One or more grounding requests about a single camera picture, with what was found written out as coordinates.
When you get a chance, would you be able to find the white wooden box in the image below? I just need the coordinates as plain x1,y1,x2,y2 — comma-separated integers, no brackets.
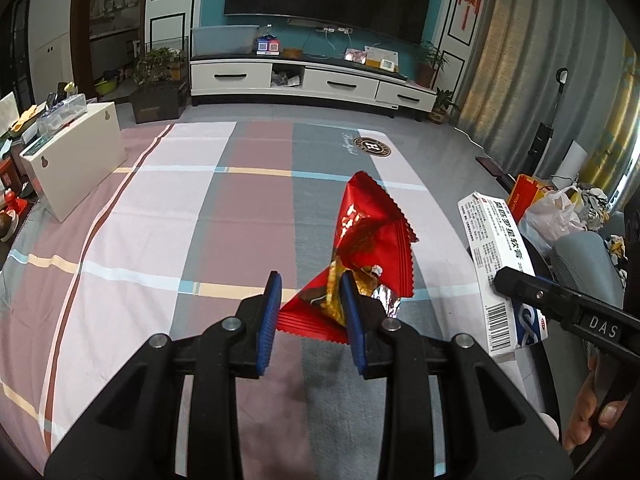
20,101,128,223

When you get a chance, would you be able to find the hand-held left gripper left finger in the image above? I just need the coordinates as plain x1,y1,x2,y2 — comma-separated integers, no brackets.
44,271,283,480

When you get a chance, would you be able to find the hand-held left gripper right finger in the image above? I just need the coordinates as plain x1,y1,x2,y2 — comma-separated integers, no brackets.
340,271,573,480

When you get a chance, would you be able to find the person's right hand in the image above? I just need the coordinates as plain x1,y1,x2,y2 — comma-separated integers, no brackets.
562,352,632,453

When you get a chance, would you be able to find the plant in dark planter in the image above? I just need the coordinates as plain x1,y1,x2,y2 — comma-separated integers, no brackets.
129,47,188,125

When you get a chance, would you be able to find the red toy figure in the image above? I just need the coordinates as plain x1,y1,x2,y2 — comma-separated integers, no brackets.
2,187,28,217

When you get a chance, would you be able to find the potted plant in orange pot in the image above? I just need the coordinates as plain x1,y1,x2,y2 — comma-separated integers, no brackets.
415,40,451,88

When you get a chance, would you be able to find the translucent storage bin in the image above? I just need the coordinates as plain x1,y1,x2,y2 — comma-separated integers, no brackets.
191,25,261,57

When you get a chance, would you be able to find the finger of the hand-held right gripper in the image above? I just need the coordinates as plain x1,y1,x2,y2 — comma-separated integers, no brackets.
492,266,583,332

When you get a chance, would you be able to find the red snack wrapper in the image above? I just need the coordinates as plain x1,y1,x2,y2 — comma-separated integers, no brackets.
276,171,418,345

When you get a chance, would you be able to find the red jar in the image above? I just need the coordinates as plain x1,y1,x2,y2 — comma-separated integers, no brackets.
0,157,21,187

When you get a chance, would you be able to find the white board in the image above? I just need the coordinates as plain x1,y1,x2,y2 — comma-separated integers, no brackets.
0,92,21,133

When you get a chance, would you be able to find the grey sofa armrest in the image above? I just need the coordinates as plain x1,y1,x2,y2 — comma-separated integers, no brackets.
547,232,626,311

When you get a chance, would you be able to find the plaid bedsheet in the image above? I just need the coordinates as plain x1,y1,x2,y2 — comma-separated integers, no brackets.
0,121,556,480

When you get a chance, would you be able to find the clear plastic storage box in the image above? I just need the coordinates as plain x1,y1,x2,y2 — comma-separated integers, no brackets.
37,94,88,133

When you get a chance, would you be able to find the small potted floor plant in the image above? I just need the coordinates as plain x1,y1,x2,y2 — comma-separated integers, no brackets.
427,87,461,125

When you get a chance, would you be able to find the black upright vacuum cleaner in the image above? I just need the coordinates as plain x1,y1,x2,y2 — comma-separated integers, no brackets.
522,67,571,181

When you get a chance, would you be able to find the white and yellow box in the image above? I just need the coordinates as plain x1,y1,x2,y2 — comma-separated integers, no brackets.
365,46,401,73

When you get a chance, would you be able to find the patterned cloth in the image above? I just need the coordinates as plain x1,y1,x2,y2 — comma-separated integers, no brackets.
575,187,623,233

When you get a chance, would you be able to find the white TV cabinet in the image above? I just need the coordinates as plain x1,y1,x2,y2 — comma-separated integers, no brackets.
189,55,437,122

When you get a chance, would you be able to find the white plastic bag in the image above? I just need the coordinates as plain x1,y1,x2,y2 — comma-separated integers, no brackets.
517,187,583,246

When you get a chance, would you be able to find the white medicine box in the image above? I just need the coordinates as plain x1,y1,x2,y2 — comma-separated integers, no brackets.
457,191,549,361

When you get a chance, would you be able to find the orange red box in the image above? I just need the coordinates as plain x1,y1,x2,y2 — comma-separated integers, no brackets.
505,174,556,221

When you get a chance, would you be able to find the grey and yellow curtain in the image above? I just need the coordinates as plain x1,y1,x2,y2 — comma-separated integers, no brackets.
452,0,640,201

